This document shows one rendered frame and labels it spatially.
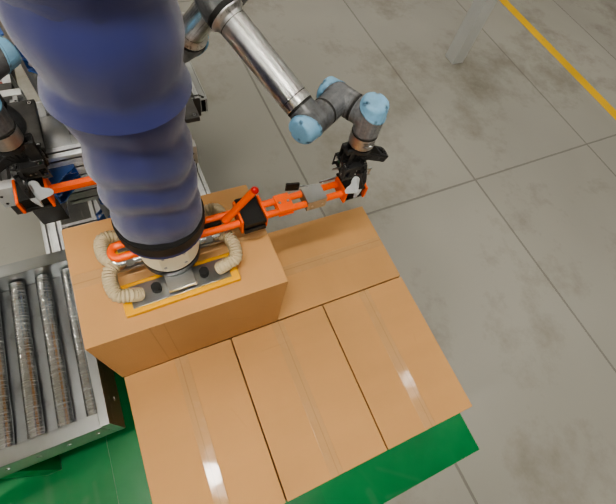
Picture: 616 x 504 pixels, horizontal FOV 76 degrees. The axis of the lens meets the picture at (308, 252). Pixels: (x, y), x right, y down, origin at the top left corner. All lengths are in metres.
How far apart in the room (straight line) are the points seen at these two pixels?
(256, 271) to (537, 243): 2.26
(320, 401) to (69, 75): 1.30
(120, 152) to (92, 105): 0.11
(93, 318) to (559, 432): 2.33
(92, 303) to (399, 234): 1.89
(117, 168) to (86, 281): 0.60
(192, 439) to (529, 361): 1.92
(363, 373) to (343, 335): 0.17
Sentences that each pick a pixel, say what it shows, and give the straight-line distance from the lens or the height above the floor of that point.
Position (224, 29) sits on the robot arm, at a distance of 1.07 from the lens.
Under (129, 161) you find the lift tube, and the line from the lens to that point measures 0.78.
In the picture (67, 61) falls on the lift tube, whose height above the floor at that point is 1.72.
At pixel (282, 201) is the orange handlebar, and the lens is 1.24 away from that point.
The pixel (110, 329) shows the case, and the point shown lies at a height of 0.95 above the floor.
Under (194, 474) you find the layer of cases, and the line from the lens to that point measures 1.56.
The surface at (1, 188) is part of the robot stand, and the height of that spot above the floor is 0.99.
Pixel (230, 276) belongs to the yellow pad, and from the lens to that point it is 1.24.
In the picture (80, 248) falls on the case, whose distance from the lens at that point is 1.39.
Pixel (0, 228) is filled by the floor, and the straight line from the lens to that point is 2.76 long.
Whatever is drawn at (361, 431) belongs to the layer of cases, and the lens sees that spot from 1.62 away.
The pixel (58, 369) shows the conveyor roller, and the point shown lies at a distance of 1.71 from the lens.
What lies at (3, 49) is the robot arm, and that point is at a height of 1.40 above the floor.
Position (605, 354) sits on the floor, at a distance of 3.05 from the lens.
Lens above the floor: 2.10
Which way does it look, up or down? 61 degrees down
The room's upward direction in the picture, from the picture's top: 18 degrees clockwise
